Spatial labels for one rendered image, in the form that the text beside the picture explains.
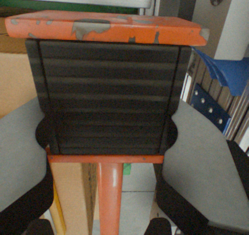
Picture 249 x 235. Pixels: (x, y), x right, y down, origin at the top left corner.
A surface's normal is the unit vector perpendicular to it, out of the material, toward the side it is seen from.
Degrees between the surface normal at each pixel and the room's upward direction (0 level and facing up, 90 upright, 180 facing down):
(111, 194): 1
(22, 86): 0
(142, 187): 0
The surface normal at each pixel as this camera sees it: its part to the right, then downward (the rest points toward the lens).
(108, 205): 0.04, 0.54
